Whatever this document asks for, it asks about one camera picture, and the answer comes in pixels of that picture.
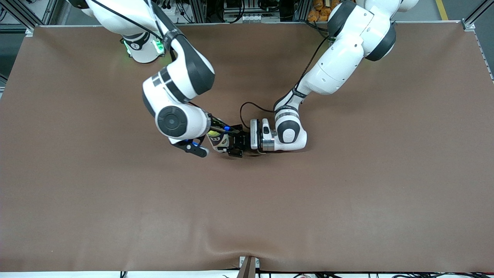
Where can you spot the yellow Roland Garros tennis ball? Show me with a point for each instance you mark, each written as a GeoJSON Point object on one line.
{"type": "Point", "coordinates": [213, 135]}

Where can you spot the white terminal block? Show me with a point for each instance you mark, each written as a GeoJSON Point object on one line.
{"type": "Point", "coordinates": [251, 18]}

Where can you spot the pile of orange packets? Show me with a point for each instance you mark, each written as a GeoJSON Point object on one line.
{"type": "Point", "coordinates": [318, 11]}

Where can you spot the metal edge bracket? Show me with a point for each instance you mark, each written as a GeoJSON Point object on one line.
{"type": "Point", "coordinates": [242, 260]}

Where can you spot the aluminium frame post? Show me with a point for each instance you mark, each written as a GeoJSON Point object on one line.
{"type": "Point", "coordinates": [199, 11]}
{"type": "Point", "coordinates": [300, 10]}

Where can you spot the brown table mat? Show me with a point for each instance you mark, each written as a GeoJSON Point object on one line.
{"type": "Point", "coordinates": [247, 200]}

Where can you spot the white Wilson tennis ball can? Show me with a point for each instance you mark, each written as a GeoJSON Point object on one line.
{"type": "Point", "coordinates": [220, 146]}

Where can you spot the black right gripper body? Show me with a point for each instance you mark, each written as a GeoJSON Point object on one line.
{"type": "Point", "coordinates": [214, 124]}

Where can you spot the brown mounting beam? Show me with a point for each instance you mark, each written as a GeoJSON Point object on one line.
{"type": "Point", "coordinates": [247, 270]}

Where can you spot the white power strip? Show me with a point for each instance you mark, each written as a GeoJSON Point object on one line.
{"type": "Point", "coordinates": [173, 11]}

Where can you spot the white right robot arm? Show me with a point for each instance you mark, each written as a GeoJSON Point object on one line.
{"type": "Point", "coordinates": [181, 65]}

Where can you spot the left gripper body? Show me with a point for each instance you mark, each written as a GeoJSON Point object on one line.
{"type": "Point", "coordinates": [242, 141]}

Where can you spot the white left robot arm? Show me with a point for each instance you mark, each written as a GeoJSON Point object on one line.
{"type": "Point", "coordinates": [339, 65]}

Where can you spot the metal corner bracket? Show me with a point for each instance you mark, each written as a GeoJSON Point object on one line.
{"type": "Point", "coordinates": [29, 32]}
{"type": "Point", "coordinates": [467, 25]}

